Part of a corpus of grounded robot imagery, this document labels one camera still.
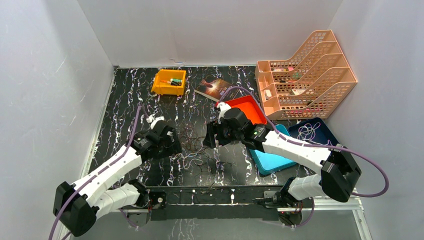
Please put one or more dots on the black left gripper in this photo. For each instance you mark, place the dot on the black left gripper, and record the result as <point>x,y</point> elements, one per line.
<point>173,142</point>

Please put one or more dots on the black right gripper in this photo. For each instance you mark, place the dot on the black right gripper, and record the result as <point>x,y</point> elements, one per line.
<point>211,129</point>

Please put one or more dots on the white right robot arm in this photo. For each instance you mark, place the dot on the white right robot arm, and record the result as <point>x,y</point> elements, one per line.
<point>335,170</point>

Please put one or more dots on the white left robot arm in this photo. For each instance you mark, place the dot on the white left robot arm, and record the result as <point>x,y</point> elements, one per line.
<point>102,179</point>

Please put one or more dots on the orange square tray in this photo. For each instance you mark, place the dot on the orange square tray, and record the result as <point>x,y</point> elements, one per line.
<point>250,108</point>

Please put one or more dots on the dark paperback book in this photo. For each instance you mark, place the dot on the dark paperback book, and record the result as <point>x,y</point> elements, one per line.
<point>212,88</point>

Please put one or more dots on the yellow plastic parts bin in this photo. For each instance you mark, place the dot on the yellow plastic parts bin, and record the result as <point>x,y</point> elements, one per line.
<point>169,89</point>

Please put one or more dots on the light blue square tray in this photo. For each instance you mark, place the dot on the light blue square tray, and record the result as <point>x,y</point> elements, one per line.
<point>268,163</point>

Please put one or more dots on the green marker pen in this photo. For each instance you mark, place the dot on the green marker pen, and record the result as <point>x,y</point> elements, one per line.
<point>175,80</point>

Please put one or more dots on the dark blue square tray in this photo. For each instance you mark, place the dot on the dark blue square tray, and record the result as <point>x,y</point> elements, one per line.
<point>313,131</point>

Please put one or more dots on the peach plastic file organizer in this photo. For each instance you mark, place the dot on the peach plastic file organizer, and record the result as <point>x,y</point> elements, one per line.
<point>312,83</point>

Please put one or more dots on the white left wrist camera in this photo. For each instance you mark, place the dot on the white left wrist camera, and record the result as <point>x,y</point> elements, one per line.
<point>152,120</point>

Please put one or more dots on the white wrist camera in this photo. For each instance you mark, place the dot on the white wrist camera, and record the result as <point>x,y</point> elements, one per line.
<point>152,120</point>
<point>222,107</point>

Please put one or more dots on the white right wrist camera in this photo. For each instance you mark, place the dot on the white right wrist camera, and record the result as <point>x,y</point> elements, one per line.
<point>222,107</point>

